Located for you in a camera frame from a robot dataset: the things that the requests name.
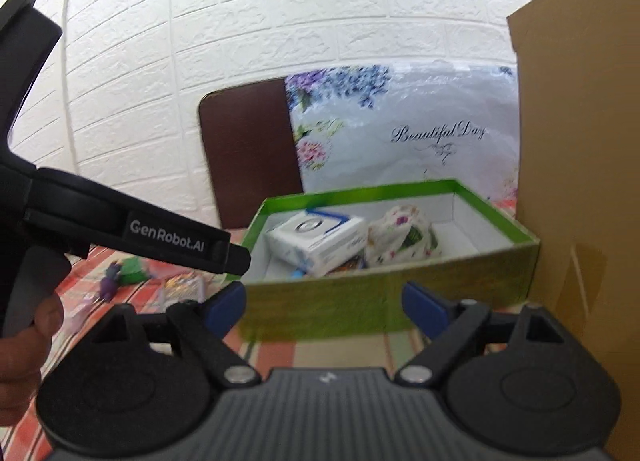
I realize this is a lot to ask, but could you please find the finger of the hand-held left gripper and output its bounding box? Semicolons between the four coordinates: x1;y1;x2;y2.
219;235;252;277

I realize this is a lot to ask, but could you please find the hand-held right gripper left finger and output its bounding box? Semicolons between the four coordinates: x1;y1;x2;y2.
87;282;263;388

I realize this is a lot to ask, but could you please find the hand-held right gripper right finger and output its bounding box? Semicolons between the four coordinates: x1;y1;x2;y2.
395;282;562;388

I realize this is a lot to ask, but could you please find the clear plastic packet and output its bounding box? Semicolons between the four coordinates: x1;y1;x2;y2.
157;275;206;309

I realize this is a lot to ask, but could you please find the green item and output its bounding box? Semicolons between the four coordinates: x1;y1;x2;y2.
120;257;151;286

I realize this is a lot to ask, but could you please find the purple toy figure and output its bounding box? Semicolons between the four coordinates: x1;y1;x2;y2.
100;262;125;301

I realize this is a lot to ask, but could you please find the white product box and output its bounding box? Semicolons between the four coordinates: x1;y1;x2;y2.
264;208;368;278

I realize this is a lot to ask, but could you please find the green cardboard box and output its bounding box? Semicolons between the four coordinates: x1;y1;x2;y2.
239;179;542;342

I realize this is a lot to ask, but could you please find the person's left hand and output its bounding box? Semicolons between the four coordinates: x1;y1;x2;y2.
0;296;66;428

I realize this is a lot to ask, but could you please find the floral cloth pouch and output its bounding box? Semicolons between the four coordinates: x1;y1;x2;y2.
364;205;443;269

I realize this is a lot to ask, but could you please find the red plaid tablecloth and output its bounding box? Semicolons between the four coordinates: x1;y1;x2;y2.
0;198;526;461

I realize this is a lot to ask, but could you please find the colourful flat packet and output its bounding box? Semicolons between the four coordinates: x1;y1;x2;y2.
327;257;365;276

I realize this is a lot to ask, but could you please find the dark brown chair back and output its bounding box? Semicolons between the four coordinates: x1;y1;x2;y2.
197;77;305;229

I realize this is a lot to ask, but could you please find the floral plastic bag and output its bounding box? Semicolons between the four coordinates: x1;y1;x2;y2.
284;61;521;202

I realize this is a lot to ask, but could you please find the large brown cardboard box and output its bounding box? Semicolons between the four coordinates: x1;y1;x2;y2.
506;0;640;461

